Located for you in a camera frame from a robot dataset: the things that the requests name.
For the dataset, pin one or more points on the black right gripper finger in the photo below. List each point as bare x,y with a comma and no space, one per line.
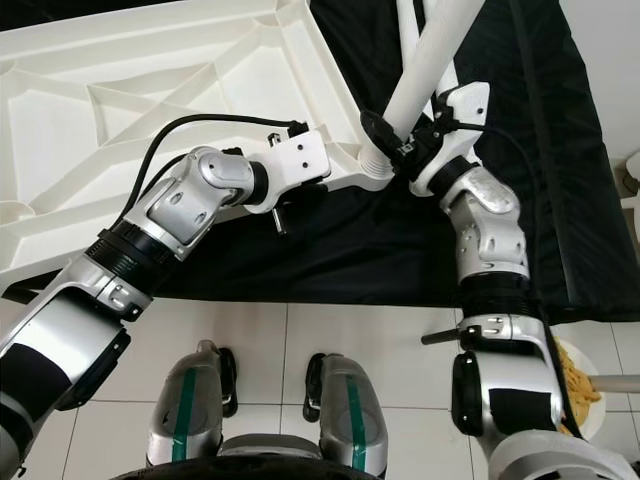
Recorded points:
378,130

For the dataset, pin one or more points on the white plastic table leg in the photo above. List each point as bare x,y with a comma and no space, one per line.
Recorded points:
435,50
452,85
407,25

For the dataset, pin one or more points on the white plastic children table top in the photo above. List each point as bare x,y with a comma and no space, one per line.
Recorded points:
140,100

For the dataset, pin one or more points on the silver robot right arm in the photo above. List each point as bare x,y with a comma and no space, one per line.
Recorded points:
490,230

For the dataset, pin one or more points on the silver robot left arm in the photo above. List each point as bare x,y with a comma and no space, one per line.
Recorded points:
190,200

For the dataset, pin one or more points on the black table cloth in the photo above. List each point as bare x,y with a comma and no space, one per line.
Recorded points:
340,250

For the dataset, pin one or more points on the black robot left foot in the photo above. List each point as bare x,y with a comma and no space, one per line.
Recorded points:
230,380

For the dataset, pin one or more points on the black robot foot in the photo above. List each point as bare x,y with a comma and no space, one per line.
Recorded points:
314,385
230,380

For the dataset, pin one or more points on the black robot right foot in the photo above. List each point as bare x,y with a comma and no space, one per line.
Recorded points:
314,385

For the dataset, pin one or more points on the silver robot right leg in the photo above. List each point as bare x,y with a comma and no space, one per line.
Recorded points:
355,418

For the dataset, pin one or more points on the black robot torso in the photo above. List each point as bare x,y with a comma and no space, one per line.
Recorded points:
280,472

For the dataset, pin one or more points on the white round plate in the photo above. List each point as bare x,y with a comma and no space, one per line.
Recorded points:
598,360

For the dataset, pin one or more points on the yellow crumpled cloth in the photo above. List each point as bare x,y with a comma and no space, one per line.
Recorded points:
582,390

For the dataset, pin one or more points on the grey bar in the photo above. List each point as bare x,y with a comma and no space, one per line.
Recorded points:
620,383

